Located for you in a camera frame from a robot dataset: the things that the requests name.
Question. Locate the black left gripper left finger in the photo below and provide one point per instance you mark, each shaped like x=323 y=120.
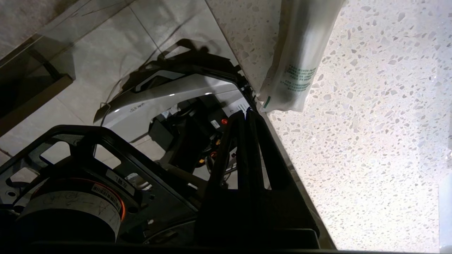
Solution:
x=226 y=211

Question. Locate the long clear toothbrush packet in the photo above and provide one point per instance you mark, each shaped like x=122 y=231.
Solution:
x=300 y=53

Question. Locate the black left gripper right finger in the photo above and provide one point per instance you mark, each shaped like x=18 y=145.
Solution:
x=282 y=218

